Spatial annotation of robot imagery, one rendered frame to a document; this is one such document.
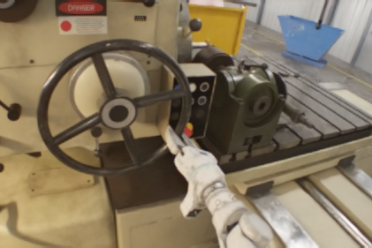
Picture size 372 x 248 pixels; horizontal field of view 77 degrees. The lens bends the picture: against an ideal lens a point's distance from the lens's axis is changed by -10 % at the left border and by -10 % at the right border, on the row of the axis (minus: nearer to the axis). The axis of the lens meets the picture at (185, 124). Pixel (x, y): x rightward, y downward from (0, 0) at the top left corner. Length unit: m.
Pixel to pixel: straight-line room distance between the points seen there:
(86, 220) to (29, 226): 0.25
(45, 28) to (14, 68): 0.14
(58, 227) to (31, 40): 0.86
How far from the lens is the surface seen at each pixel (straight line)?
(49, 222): 1.33
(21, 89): 0.85
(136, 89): 0.74
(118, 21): 0.79
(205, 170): 0.57
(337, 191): 1.64
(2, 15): 0.77
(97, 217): 1.32
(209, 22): 3.71
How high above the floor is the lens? 1.63
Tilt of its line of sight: 32 degrees down
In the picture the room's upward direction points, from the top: 9 degrees clockwise
